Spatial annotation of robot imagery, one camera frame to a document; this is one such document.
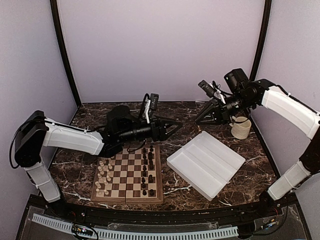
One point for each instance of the dark pawns on board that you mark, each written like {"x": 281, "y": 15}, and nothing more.
{"x": 148, "y": 172}

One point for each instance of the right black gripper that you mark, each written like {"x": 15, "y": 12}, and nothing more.
{"x": 219, "y": 114}

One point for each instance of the right black frame post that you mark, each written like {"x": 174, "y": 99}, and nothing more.
{"x": 261, "y": 39}

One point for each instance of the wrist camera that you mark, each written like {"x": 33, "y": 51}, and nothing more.
{"x": 211, "y": 91}
{"x": 149, "y": 105}

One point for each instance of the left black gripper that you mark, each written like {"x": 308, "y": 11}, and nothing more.
{"x": 159, "y": 128}

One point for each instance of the wooden chess board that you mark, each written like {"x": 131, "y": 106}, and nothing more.
{"x": 126, "y": 183}

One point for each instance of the black frame post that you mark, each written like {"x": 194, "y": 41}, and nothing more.
{"x": 261, "y": 39}
{"x": 63, "y": 51}

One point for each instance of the white chess pieces row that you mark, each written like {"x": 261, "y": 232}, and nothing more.
{"x": 103, "y": 179}

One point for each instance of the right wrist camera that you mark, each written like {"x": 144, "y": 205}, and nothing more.
{"x": 211, "y": 91}

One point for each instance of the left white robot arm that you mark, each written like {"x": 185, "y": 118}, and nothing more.
{"x": 104, "y": 141}

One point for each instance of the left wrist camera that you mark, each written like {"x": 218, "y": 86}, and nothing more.
{"x": 149, "y": 105}

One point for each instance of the cream ceramic mug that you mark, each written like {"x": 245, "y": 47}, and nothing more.
{"x": 240, "y": 127}

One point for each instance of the left black frame post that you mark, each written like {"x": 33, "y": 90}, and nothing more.
{"x": 63, "y": 51}

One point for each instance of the white slotted cable duct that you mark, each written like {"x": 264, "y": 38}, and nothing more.
{"x": 117, "y": 231}

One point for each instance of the white plastic tray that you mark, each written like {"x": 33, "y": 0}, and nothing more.
{"x": 206, "y": 164}

